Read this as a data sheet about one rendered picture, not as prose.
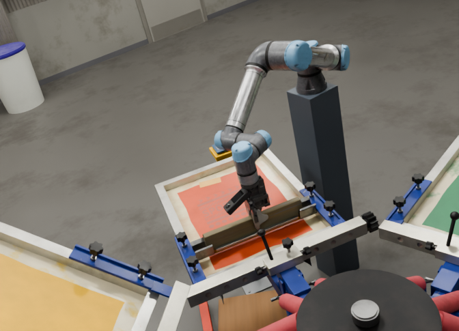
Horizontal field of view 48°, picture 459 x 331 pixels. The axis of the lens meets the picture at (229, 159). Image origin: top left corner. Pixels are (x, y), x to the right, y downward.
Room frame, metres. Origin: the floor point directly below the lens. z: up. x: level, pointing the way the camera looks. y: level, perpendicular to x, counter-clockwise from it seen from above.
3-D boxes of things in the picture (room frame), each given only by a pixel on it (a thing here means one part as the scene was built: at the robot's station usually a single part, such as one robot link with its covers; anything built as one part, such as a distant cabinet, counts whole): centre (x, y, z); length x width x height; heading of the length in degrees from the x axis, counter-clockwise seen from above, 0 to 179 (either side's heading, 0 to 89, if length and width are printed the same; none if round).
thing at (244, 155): (1.60, -0.05, 1.32); 0.09 x 0.08 x 0.11; 139
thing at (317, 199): (1.63, -0.31, 0.98); 0.30 x 0.05 x 0.07; 12
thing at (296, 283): (1.26, -0.10, 1.02); 0.17 x 0.06 x 0.05; 12
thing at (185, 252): (1.51, 0.24, 0.98); 0.30 x 0.05 x 0.07; 12
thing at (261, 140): (1.69, -0.10, 1.31); 0.11 x 0.11 x 0.08; 49
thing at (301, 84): (2.30, -0.48, 1.25); 0.15 x 0.15 x 0.10
